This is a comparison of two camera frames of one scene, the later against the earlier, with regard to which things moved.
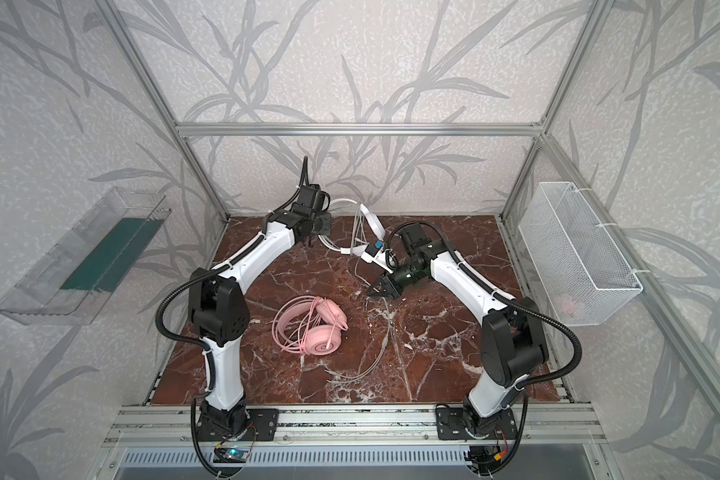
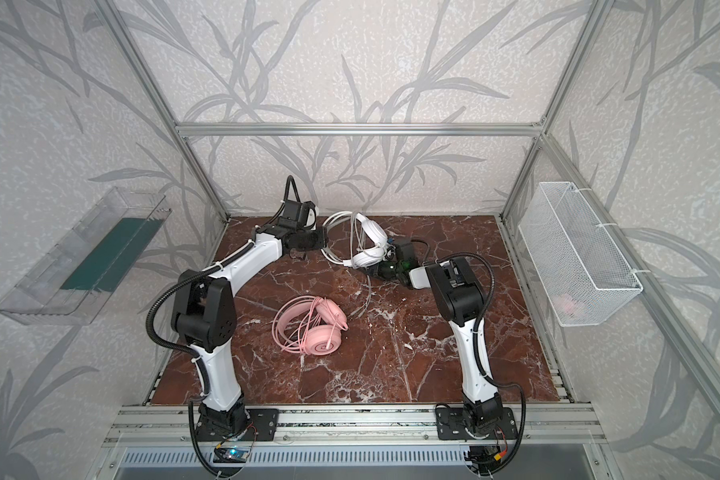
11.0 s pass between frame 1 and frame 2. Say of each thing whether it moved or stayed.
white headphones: moved
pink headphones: stayed
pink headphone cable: stayed
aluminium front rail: stayed
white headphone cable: moved
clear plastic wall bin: stayed
